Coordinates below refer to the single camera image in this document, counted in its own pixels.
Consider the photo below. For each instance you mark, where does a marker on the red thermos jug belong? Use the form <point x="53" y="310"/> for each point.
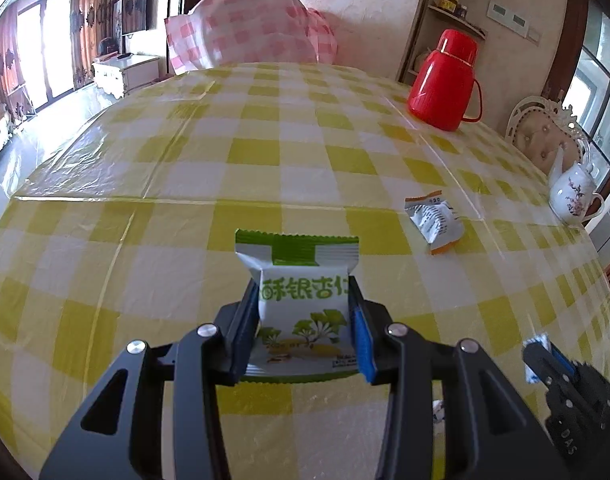
<point x="442" y="85"/>

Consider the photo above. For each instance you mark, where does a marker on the brown patterned curtain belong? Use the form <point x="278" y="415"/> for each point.
<point x="2" y="65"/>
<point x="92" y="25"/>

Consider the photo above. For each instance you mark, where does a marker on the white television cabinet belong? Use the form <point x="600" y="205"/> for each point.
<point x="127" y="72"/>

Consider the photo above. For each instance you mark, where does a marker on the white orange snack packet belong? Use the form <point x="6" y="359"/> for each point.
<point x="435" y="220"/>

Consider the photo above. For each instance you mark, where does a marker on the pink cow print packet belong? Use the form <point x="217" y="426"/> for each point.
<point x="439" y="417"/>

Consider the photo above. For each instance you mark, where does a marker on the white floral teapot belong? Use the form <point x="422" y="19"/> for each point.
<point x="572" y="195"/>

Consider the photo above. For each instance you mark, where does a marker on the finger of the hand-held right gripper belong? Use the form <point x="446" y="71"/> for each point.
<point x="540" y="362"/>
<point x="565" y="360"/>

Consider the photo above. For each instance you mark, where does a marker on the white wall switch panel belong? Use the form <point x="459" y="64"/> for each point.
<point x="507" y="17"/>

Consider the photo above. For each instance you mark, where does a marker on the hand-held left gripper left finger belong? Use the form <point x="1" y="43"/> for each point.
<point x="245" y="330"/>

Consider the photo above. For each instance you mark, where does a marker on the white ornate chair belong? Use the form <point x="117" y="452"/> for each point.
<point x="540" y="130"/>

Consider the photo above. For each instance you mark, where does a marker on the small blue white snack packet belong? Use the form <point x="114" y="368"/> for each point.
<point x="539" y="342"/>

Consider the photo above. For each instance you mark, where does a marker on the green white ginkgo snack packet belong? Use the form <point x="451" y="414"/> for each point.
<point x="300" y="300"/>

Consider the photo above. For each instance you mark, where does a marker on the flat screen television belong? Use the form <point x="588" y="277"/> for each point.
<point x="132" y="7"/>

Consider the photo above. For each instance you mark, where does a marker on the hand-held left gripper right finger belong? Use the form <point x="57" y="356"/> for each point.
<point x="361" y="345"/>

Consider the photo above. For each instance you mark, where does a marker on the pink checkered cloth cover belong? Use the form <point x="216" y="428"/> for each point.
<point x="250" y="25"/>

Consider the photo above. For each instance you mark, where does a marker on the wooden corner shelf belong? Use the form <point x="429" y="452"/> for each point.
<point x="435" y="30"/>

